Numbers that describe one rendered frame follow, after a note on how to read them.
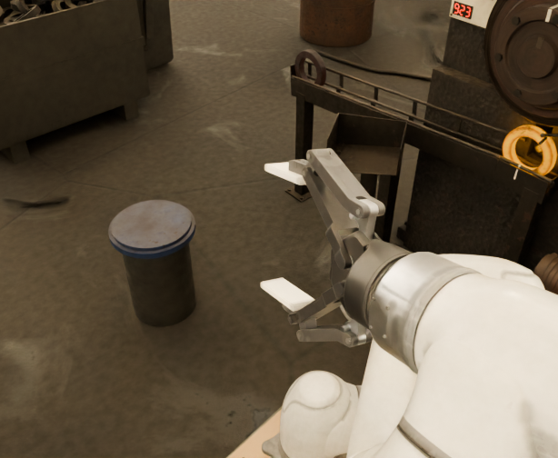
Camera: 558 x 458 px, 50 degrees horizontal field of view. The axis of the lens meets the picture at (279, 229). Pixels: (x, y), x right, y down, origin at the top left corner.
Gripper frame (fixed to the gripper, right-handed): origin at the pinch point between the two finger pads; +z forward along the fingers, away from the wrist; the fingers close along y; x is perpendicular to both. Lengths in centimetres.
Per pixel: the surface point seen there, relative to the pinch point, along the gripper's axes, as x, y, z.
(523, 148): 148, 14, 80
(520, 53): 121, -18, 67
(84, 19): 53, -23, 294
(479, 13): 138, -29, 99
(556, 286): 135, 52, 50
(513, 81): 124, -9, 70
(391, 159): 119, 23, 115
